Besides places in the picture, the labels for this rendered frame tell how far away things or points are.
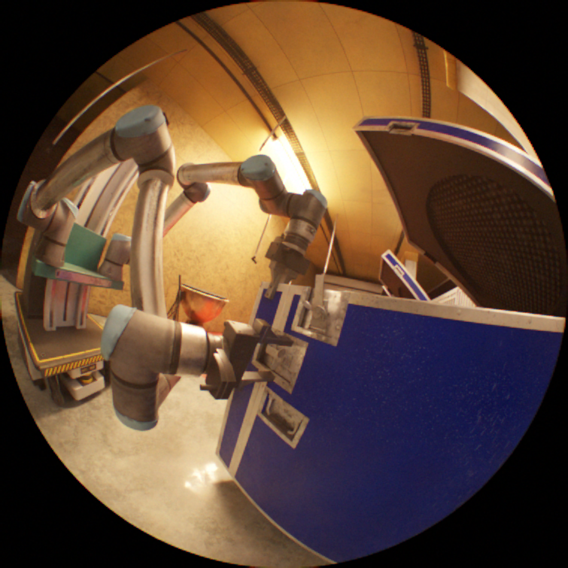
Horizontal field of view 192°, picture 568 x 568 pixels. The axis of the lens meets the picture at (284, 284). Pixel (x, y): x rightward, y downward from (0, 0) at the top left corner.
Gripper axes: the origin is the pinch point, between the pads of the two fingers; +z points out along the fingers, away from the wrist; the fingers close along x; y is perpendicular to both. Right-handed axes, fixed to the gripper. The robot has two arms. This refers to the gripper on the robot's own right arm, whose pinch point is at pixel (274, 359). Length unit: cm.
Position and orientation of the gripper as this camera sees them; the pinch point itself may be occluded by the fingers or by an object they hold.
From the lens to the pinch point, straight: 40.0
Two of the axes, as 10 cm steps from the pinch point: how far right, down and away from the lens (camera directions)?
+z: 7.1, 3.1, 6.3
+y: -5.7, -2.7, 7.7
